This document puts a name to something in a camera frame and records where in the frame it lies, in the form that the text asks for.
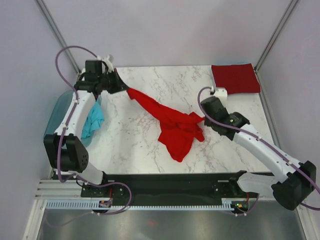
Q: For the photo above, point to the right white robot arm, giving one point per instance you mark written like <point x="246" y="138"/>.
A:
<point x="291" y="181"/>

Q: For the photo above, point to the white slotted cable duct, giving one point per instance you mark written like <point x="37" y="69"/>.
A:
<point x="99" y="205"/>

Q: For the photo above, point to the right aluminium frame post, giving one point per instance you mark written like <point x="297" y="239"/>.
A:
<point x="276" y="33"/>

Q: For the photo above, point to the bright red t shirt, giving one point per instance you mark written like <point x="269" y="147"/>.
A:
<point x="178" y="130"/>

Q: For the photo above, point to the folded dark red t shirt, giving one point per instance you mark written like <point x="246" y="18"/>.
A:
<point x="236" y="78"/>

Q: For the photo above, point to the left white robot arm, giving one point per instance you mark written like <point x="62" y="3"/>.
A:
<point x="64" y="148"/>

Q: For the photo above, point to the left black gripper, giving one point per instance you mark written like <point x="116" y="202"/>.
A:
<point x="119" y="85"/>

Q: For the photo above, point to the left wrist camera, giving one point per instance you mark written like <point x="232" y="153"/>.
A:
<point x="107" y="59"/>

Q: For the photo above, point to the translucent blue plastic bin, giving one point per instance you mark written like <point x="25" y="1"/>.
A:
<point x="60" y="109"/>

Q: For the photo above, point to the aluminium frame post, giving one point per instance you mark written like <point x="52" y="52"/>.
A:
<point x="57" y="33"/>
<point x="276" y="33"/>

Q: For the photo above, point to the left aluminium frame post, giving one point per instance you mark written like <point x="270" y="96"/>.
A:
<point x="57" y="33"/>

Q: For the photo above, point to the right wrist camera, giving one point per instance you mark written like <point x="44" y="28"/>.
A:
<point x="219" y="92"/>

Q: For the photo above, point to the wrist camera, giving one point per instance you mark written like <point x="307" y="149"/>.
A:
<point x="107" y="59"/>
<point x="219" y="92"/>

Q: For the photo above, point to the teal t shirt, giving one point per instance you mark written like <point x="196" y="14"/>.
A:
<point x="93" y="121"/>

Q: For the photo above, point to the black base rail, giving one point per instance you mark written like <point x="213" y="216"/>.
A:
<point x="187" y="188"/>

